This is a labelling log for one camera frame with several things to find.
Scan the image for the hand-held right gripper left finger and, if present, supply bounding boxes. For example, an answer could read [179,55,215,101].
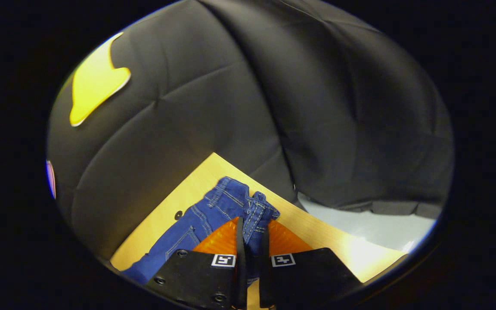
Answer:
[145,217,248,310]

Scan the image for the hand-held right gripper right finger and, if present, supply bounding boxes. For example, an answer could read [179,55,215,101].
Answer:
[258,220,363,309]

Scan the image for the blue denim jeans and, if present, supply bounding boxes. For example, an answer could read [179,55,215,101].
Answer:
[121,177,281,288]

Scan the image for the black backdrop cloth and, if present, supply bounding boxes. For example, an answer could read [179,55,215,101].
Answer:
[46,0,454,270]

